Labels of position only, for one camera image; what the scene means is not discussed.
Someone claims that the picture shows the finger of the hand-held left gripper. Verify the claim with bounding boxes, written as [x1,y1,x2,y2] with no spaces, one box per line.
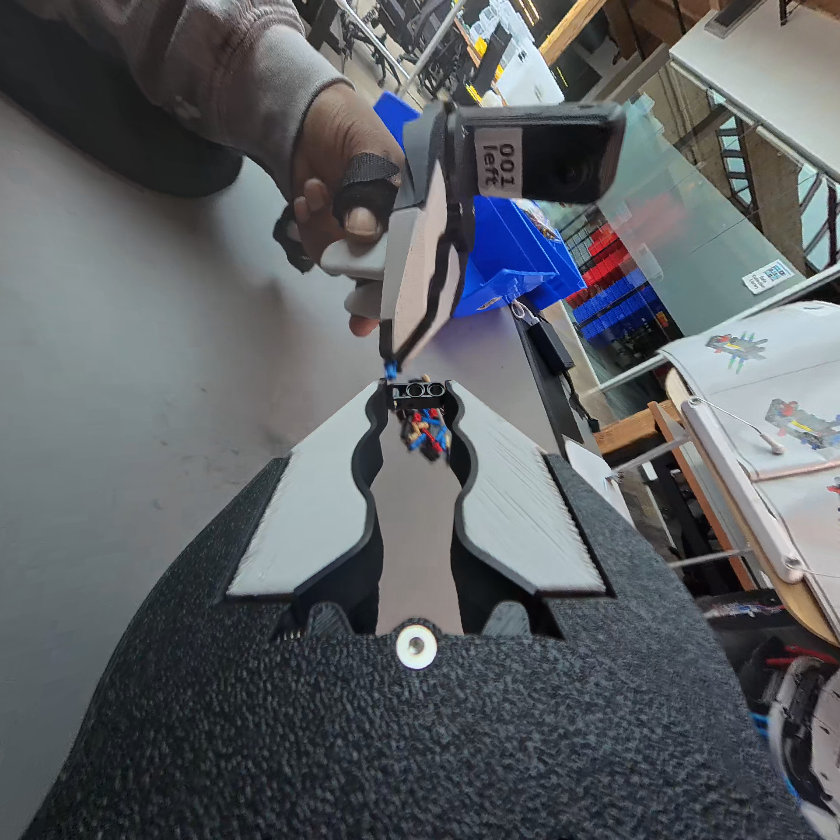
[379,163,465,370]

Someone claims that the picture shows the blue plastic bin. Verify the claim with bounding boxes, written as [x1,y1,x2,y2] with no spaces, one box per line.
[374,92,555,320]
[499,196,589,309]

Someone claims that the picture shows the black power adapter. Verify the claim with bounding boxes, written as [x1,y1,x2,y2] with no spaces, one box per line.
[525,315,576,377]

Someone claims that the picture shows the pile of small lego pins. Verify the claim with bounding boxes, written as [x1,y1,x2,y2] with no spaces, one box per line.
[397,407,455,464]

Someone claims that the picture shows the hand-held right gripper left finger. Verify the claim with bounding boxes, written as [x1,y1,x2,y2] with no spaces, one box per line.
[225,379,389,599]

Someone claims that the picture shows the person's left hand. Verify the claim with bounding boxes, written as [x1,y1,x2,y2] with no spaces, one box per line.
[282,85,404,339]

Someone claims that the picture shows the person's left forearm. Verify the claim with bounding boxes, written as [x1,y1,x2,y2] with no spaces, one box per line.
[39,0,358,198]

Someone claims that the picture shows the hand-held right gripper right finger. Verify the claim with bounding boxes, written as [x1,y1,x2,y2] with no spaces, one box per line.
[446,379,610,599]

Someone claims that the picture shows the paper sign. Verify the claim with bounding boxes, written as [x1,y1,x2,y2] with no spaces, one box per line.
[742,259,796,298]

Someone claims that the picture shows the grey desk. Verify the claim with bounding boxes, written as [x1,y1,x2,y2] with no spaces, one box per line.
[0,92,634,840]

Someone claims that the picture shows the white storage boxes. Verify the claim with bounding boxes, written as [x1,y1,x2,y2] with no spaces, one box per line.
[453,0,567,107]

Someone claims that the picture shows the black lego beam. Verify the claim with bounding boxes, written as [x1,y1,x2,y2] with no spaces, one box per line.
[392,379,448,412]

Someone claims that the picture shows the toy race car box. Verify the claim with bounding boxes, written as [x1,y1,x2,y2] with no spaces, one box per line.
[699,587,840,840]

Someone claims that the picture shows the rack of red and blue bins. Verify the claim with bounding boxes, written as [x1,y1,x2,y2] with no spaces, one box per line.
[564,223,672,343]

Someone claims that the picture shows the wooden pillar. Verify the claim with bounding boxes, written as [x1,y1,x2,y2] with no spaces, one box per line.
[538,0,611,67]

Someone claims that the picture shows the black adapter cable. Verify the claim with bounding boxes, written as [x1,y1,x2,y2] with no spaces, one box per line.
[563,373,601,432]

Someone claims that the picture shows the white instruction booklet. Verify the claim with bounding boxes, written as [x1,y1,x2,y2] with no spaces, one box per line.
[659,301,840,592]

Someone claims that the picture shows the clear bag of lego parts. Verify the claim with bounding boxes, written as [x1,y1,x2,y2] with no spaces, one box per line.
[521,200,563,244]

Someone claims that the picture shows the white book stand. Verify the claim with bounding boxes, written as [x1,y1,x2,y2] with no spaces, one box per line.
[564,364,840,651]

